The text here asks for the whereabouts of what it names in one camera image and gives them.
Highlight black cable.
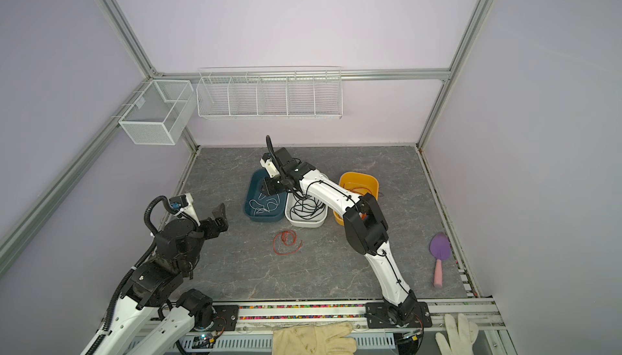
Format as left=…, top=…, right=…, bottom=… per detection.
left=290, top=194, right=327, bottom=221

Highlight thin white cable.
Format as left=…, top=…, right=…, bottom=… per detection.
left=248, top=195, right=283, bottom=216

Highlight red cables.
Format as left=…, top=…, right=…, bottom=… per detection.
left=271, top=229, right=304, bottom=256

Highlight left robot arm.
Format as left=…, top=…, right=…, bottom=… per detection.
left=83, top=196, right=229, bottom=354

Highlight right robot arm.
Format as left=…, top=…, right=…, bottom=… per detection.
left=260, top=138, right=419, bottom=326

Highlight teal plastic bin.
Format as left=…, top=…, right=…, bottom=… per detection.
left=243, top=169, right=288, bottom=222

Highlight white plastic bin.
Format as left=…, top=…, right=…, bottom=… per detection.
left=284, top=193, right=328, bottom=229

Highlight yellow plastic bin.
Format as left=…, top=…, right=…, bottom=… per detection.
left=339, top=171, right=380, bottom=199

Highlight small white mesh basket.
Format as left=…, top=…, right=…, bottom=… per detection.
left=119, top=80, right=197, bottom=145

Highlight cream work glove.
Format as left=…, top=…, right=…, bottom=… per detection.
left=271, top=322, right=357, bottom=355

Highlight white glove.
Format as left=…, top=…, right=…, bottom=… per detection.
left=435, top=314, right=479, bottom=355

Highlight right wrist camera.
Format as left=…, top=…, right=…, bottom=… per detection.
left=260, top=153, right=280, bottom=178

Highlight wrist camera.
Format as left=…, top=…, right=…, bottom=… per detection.
left=168, top=193, right=199, bottom=226
left=260, top=153, right=280, bottom=178

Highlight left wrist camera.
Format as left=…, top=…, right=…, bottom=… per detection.
left=168, top=193, right=199, bottom=226

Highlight long white wire basket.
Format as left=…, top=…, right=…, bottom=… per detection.
left=196, top=66, right=343, bottom=120

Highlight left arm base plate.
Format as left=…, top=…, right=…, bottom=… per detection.
left=190, top=304, right=240, bottom=332

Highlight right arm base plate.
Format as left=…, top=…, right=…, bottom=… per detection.
left=364, top=301, right=432, bottom=329

